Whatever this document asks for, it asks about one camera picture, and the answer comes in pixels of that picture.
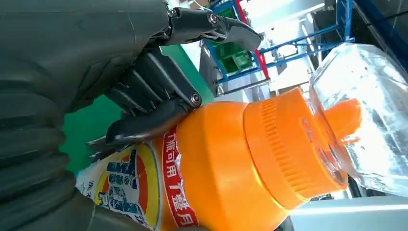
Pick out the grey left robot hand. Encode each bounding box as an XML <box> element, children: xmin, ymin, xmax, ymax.
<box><xmin>0</xmin><ymin>0</ymin><xmax>263</xmax><ymax>162</ymax></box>

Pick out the orange drink bottle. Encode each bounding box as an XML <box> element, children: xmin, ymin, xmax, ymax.
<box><xmin>76</xmin><ymin>88</ymin><xmax>350</xmax><ymax>231</ymax></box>

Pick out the green table mat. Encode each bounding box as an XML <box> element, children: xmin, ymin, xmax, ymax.
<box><xmin>60</xmin><ymin>44</ymin><xmax>215</xmax><ymax>175</ymax></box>

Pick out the green crate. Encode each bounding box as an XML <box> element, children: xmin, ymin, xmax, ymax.
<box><xmin>216</xmin><ymin>6</ymin><xmax>256</xmax><ymax>76</ymax></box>

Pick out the red metal bar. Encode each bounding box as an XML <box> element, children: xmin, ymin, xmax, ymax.
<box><xmin>233</xmin><ymin>0</ymin><xmax>270</xmax><ymax>80</ymax></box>

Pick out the clear plastic container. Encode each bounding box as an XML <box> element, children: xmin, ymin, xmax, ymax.
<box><xmin>308</xmin><ymin>42</ymin><xmax>408</xmax><ymax>199</ymax></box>

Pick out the blue metal frame rack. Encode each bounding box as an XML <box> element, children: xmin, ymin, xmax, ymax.
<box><xmin>203</xmin><ymin>0</ymin><xmax>357</xmax><ymax>86</ymax></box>

